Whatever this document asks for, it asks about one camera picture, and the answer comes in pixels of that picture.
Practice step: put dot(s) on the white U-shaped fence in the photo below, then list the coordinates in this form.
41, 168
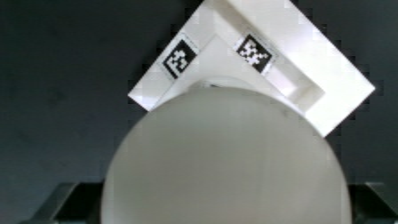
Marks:
304, 46

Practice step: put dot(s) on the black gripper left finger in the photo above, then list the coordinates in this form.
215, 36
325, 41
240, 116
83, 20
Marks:
71, 205

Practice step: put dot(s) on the white lamp bulb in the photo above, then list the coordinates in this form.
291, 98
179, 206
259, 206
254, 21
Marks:
224, 163

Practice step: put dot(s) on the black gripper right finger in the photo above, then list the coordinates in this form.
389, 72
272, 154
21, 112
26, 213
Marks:
371, 209

